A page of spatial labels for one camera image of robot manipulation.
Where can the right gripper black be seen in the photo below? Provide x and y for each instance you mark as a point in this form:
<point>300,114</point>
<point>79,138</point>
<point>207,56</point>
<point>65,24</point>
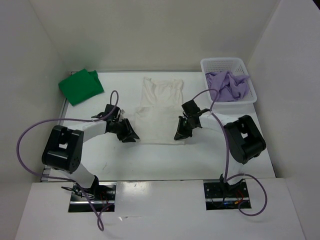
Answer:
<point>182,133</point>

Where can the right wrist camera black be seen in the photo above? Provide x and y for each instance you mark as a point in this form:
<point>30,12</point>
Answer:
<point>190,108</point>

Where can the white t shirt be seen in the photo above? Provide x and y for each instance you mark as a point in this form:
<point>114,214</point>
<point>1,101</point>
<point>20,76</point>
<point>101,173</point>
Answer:
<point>157,117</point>

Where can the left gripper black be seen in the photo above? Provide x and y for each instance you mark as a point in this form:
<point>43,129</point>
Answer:
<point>129,132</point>

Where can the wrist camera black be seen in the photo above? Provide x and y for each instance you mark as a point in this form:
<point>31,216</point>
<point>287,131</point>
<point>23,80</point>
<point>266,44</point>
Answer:
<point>111,113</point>
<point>190,108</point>

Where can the purple t shirt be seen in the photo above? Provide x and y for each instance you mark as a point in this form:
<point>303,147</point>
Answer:
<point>230,87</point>

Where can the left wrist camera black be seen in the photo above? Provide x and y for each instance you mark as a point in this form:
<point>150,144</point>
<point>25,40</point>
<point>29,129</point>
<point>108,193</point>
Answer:
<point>111,113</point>

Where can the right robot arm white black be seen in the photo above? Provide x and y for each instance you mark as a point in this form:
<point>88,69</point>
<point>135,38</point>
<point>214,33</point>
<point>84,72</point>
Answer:
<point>242,137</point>

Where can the green t shirt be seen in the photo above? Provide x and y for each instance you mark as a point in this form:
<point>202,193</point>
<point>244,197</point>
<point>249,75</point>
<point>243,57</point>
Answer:
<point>81,86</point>

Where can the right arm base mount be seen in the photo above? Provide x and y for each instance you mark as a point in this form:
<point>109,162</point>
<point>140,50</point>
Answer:
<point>218,197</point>

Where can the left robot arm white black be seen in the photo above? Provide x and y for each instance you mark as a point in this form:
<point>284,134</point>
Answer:
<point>63,151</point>

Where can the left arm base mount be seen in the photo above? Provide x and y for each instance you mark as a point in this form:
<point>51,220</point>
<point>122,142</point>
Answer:
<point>79,204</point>

